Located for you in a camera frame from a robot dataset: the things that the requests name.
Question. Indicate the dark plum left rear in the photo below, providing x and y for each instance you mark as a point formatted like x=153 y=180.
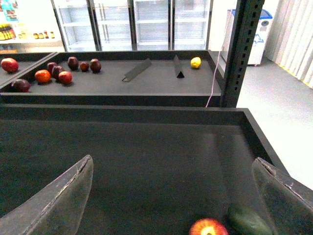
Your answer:
x=50 y=66

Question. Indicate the glass door refrigerator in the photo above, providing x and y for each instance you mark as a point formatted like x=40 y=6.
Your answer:
x=131 y=25

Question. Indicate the large red mango far left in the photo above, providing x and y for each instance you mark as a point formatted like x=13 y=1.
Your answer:
x=10 y=65

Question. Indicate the shelf with bottles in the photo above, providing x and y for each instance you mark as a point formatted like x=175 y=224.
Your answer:
x=29 y=26

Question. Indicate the red apple on tray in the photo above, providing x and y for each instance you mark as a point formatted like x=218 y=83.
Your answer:
x=65 y=77

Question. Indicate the flat black divider strip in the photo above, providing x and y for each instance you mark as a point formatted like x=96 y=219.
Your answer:
x=133 y=73

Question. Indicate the dark red apple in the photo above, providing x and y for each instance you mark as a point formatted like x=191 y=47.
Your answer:
x=95 y=65
x=73 y=63

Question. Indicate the orange red fruit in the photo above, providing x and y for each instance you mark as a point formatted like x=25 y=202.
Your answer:
x=43 y=76

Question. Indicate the dark plum behind apple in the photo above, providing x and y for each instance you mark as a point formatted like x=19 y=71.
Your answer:
x=56 y=70

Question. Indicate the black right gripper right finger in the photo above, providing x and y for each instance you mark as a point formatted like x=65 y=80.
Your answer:
x=289 y=203

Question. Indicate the dark red apple right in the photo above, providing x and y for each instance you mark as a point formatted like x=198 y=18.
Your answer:
x=95 y=65

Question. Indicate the small red plum rear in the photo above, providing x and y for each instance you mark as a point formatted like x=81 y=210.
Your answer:
x=84 y=66

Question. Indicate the red yellow apple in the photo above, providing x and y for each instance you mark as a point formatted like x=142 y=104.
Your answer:
x=208 y=226

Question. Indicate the dark red apple rear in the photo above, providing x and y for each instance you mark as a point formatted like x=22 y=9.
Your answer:
x=73 y=63

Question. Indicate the black triangular divider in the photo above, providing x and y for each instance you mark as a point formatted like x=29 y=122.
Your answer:
x=178 y=68

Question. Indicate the black front display tray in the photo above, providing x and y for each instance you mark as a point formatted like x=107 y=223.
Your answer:
x=157 y=170

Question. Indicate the black left display tray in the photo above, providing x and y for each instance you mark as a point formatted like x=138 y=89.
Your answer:
x=26 y=61

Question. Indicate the yellow lemon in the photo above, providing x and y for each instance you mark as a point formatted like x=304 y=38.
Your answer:
x=195 y=62

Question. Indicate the white blue chest freezer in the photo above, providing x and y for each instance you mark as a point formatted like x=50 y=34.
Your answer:
x=260 y=38

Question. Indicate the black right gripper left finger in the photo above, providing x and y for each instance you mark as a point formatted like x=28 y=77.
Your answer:
x=57 y=209

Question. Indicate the black display tray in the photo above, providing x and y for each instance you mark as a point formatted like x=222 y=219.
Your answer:
x=26 y=61
x=157 y=170
x=156 y=86

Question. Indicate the green avocado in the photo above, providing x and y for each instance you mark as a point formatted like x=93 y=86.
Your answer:
x=246 y=221

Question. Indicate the dark red fruit front left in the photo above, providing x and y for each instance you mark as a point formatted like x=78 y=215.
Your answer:
x=20 y=85

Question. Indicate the black rear display tray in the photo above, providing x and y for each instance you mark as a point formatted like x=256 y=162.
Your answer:
x=156 y=86

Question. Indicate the black perforated metal post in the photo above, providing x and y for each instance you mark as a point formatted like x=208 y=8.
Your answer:
x=247 y=14

